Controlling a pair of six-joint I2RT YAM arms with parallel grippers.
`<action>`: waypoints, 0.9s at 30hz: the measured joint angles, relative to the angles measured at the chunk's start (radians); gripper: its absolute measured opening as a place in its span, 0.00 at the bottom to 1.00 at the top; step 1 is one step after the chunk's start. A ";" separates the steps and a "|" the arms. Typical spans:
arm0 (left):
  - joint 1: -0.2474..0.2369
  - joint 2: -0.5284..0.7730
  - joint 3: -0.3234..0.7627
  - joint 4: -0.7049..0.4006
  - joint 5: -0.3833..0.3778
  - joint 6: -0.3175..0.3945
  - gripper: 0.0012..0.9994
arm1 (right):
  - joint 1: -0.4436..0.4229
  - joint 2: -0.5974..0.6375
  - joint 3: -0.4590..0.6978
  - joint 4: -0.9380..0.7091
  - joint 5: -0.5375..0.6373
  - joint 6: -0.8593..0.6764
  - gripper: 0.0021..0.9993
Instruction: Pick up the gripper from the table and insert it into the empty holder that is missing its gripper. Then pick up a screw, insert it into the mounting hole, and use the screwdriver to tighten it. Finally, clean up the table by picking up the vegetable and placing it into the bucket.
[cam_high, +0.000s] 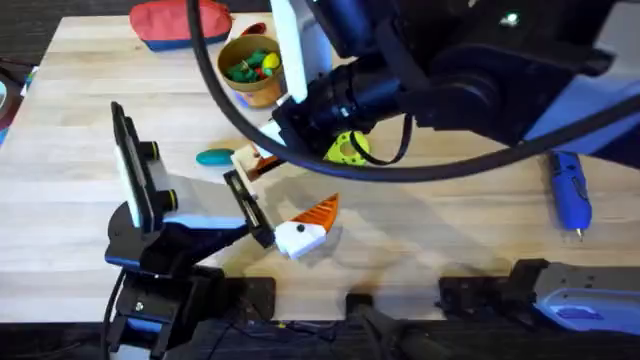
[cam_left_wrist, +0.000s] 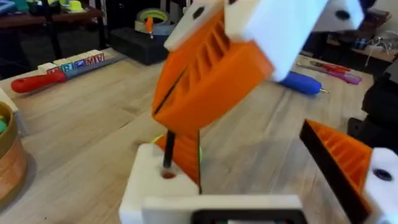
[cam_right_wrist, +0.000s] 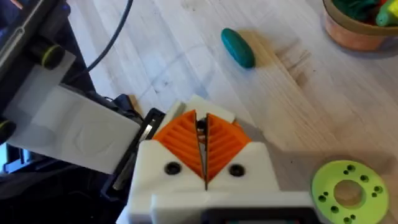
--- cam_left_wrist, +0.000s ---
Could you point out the dark side table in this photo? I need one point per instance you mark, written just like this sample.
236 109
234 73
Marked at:
28 18

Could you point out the row of letter blocks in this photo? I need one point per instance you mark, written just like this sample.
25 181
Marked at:
71 63

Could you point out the black screw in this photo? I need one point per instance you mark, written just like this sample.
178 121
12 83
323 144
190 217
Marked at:
169 149

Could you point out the black box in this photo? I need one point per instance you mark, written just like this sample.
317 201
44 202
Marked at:
136 46

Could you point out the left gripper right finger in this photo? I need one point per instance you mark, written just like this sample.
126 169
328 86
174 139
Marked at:
348 161

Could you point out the small orange screwdriver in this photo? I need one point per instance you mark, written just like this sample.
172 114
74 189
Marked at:
149 26

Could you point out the stack of tape rolls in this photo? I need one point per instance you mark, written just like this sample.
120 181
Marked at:
160 18

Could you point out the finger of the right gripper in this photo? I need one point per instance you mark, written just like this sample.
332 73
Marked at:
217 93
186 34

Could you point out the green disc with holes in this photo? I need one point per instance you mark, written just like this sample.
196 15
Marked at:
201 154

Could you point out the black bulky object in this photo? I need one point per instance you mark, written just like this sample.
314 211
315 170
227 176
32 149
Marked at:
381 105

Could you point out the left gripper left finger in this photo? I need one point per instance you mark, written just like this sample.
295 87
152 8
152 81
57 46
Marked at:
146 183

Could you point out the brown tub with toys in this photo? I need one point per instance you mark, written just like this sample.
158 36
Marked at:
11 168

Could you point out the blue electric screwdriver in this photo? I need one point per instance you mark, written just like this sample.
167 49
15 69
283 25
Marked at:
301 83

